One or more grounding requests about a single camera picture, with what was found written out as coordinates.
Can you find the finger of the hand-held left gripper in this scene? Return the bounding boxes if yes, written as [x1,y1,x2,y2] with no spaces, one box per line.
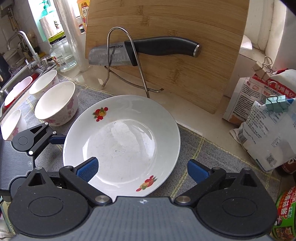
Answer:
[24,122,67,157]

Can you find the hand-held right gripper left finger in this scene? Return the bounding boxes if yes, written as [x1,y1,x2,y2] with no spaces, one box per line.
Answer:
[27,156,112,207]

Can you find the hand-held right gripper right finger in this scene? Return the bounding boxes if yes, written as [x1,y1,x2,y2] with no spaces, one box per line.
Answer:
[173,159,259,206]

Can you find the white floral bowl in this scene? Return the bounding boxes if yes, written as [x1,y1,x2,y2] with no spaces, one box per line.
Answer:
[29,70,60,100]
[34,81,78,127]
[0,109,28,142]

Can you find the white fruit print plate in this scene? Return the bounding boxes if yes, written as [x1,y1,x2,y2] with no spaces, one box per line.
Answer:
[62,95,181,197]

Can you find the grey blue checked towel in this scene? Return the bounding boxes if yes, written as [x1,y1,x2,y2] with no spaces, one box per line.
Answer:
[0,80,281,200]

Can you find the white plastic colander basket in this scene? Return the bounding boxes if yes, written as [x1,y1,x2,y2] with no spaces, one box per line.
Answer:
[4,76,33,106]

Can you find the red plastic basin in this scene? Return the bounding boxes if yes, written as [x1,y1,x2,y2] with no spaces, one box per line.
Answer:
[3,71,44,108]

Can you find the stainless steel sink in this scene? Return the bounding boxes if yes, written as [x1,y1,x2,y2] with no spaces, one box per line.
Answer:
[0,65,50,112]

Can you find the steel soap dispenser pump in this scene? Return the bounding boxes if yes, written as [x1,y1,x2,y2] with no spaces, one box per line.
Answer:
[40,57,58,67]

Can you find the white blue printed bag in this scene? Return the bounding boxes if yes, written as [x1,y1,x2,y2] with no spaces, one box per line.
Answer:
[229,97,296,174]

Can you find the glass jar with yellow lid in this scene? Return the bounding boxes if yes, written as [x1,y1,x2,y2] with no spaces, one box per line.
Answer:
[48,31,78,72]

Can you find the white red printed bag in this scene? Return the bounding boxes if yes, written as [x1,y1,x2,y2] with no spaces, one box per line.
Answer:
[222,68,296,127]

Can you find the dark soy sauce bottle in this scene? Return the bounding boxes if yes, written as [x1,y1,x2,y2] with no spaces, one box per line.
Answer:
[281,158,296,175]

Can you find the steel kitchen faucet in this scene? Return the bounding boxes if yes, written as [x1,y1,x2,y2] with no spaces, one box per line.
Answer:
[6,31,44,70]

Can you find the bamboo cutting board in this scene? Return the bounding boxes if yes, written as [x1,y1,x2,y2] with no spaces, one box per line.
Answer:
[85,0,250,114]

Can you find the teal binder clip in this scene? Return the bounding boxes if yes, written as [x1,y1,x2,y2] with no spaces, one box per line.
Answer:
[262,95,289,113]

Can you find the tall plastic wrap roll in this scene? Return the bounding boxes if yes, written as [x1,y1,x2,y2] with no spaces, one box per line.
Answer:
[54,0,91,73]

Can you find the short plastic wrap roll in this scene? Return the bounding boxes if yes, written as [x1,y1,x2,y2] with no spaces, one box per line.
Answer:
[39,16,64,43]

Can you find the silver binder clip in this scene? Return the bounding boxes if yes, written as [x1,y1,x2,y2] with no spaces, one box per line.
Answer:
[252,56,273,80]

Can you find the orange cooking oil jug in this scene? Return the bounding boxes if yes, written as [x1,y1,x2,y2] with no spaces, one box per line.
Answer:
[76,0,90,33]

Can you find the metal wire board rack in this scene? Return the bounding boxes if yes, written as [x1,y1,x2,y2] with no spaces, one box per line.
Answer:
[101,27,165,99]

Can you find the black handled kitchen knife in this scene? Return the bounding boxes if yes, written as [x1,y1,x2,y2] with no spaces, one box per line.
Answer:
[88,36,201,67]

